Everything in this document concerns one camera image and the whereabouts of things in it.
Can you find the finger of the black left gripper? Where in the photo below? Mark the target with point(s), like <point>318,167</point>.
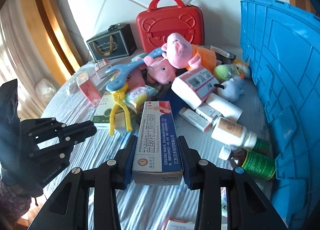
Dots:
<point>78,132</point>

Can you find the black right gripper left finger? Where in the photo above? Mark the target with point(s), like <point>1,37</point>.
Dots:
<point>67,207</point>

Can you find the green white box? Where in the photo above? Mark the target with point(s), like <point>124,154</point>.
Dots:
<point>101,118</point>

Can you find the pink red box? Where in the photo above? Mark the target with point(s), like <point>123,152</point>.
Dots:
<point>87,87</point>

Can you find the blue plastic toy tongs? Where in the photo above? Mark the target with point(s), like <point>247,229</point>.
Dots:
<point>117,74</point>

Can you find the blue white medicine box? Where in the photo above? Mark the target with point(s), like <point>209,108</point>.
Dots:
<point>157,159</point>

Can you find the pink white tissue pack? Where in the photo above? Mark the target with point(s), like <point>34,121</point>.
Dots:
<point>194,86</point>

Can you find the pink pig plush orange dress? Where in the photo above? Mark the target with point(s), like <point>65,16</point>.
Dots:
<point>182,54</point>

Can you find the brown bottle green label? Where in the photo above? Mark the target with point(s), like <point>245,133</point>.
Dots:
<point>256,165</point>

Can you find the white plastic bag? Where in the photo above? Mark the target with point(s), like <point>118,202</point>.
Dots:
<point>45,90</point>

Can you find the small red white box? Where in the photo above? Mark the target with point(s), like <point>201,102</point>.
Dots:
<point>101,68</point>

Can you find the colourful snack packet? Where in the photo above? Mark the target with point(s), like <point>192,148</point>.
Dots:
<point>135,98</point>

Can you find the white medicine bottle green cap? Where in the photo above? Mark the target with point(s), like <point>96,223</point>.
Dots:
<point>236,135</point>

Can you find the dark green gift box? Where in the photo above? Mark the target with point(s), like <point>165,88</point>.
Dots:
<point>116,42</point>

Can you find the small white pink box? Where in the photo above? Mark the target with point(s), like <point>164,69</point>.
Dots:
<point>194,119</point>

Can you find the small white medicine box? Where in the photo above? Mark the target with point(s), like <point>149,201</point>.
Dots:
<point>208,113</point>

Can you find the green round plush toy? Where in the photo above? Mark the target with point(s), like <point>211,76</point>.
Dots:
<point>225,72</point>

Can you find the white orange plush toy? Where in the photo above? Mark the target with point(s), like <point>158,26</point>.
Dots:
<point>243,68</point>

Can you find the red toy suitcase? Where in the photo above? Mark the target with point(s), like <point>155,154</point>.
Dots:
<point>164,17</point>

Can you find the dark small box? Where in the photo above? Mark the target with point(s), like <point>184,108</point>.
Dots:
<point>223,52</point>

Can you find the blue plastic crate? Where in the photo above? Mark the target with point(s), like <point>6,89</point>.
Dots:
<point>281,44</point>

